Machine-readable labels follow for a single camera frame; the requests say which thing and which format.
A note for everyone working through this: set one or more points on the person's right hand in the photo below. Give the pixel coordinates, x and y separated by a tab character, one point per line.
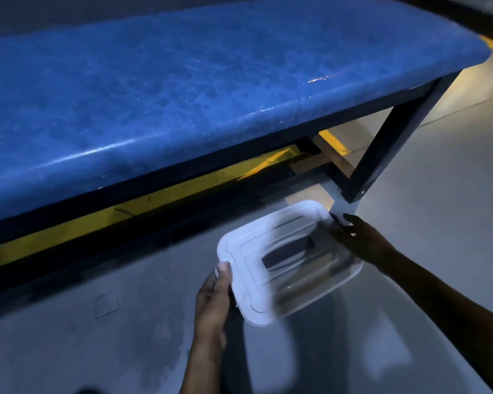
363	240

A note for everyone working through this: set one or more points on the person's right forearm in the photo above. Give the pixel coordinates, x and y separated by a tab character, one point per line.
452	311

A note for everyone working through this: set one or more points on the white plastic storage box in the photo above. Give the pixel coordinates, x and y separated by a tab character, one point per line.
341	271

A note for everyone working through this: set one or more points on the blue padded bench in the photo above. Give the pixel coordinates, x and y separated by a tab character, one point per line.
189	98

